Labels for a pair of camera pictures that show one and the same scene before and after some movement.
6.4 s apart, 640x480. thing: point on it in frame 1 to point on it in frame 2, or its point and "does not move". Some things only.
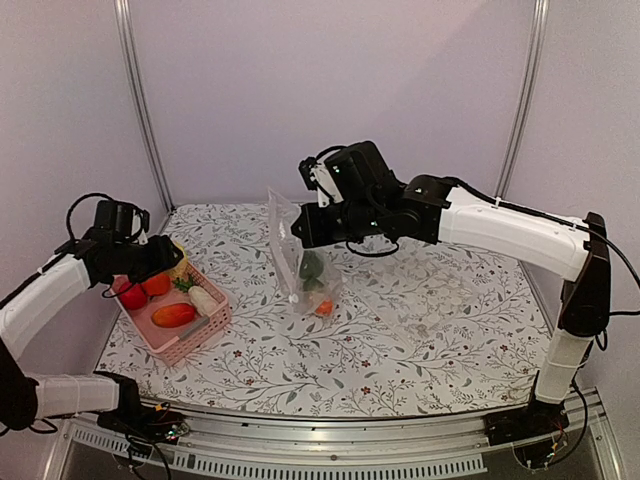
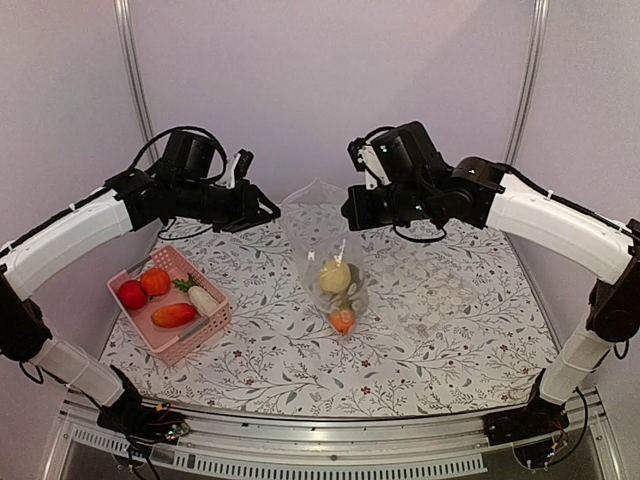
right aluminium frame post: [539, 18] does not move
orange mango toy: [158, 285] does not move
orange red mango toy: [172, 315] does not move
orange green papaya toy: [325, 308] to [343, 318]
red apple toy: [133, 296] does not move
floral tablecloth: [444, 324] does not move
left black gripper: [165, 256] to [246, 211]
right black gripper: [313, 234] to [359, 217]
